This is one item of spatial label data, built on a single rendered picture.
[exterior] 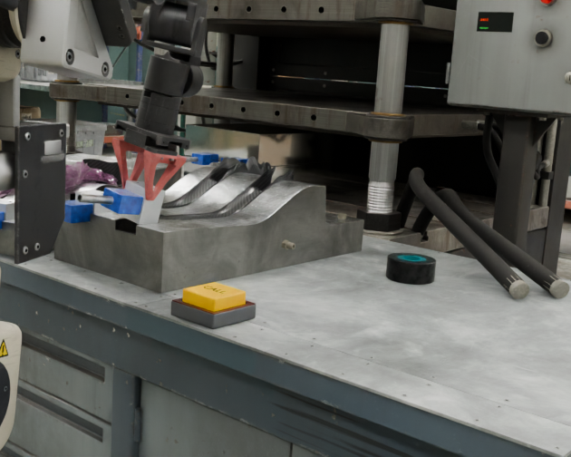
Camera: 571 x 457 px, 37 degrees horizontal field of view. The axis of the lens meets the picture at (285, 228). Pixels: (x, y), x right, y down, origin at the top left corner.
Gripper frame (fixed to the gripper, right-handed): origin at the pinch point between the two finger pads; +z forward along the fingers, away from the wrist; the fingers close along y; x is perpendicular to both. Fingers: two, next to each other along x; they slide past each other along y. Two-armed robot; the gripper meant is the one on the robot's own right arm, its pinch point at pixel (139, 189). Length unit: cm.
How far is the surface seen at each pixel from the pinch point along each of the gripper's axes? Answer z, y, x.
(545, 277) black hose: -2, -44, -48
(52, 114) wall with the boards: 90, 750, -512
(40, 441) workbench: 48, 14, -4
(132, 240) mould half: 7.2, -2.2, 1.0
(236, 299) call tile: 7.9, -24.6, 1.5
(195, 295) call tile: 8.4, -21.2, 5.5
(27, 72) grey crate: 28, 518, -317
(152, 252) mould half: 7.5, -6.8, 0.9
